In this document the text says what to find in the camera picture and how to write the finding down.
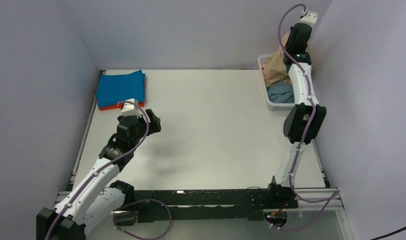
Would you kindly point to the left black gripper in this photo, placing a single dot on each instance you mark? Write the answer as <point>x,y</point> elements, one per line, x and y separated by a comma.
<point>154,124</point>

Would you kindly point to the pink t shirt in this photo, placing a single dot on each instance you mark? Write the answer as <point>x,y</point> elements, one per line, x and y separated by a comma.
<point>265,76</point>

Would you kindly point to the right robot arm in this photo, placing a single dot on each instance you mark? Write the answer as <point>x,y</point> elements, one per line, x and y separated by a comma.
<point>291,64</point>

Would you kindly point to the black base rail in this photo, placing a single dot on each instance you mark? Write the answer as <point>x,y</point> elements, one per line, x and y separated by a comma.
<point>253,204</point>

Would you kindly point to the grey-blue t shirt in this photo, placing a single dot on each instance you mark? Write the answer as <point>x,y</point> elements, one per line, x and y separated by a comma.
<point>281,93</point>

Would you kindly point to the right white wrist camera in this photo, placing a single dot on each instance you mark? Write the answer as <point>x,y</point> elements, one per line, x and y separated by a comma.
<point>308,17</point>

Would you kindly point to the white plastic basket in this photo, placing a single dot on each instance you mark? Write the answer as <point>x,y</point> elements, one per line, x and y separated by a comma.
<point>303,89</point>

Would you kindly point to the folded blue t shirt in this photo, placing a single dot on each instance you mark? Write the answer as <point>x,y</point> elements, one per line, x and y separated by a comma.
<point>120,88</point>

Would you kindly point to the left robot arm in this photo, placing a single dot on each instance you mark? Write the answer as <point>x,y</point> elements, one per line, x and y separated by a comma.
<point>96,196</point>

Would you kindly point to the beige t shirt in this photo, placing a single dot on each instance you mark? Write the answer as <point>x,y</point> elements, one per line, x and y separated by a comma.
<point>276,69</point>

